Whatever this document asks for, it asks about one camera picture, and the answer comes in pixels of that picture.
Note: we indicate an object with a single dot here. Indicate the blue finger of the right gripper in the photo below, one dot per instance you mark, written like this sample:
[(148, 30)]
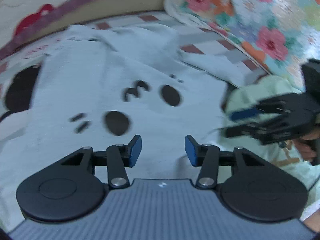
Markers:
[(244, 114)]

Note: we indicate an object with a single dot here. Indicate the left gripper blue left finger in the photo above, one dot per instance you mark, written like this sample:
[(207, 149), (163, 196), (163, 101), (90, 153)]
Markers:
[(120, 156)]

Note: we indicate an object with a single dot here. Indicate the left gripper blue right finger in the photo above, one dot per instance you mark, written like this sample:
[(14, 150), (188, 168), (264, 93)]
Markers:
[(205, 156)]

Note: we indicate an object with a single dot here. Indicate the light grey printed t-shirt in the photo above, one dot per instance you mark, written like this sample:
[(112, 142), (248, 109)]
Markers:
[(101, 87)]

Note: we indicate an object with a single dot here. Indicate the right hand with black glove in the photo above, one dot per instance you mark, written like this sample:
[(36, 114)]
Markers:
[(307, 153)]

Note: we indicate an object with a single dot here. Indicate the light green quilted blanket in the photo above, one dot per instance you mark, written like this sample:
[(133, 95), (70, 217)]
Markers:
[(295, 157)]

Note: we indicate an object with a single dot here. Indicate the floral patchwork quilt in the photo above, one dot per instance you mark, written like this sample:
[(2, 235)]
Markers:
[(279, 34)]

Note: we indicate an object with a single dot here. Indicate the checked happy dog rug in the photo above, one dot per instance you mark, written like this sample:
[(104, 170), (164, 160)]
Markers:
[(193, 74)]

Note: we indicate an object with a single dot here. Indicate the red bear print bedsheet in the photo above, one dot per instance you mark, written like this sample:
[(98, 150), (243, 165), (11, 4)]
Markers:
[(23, 21)]

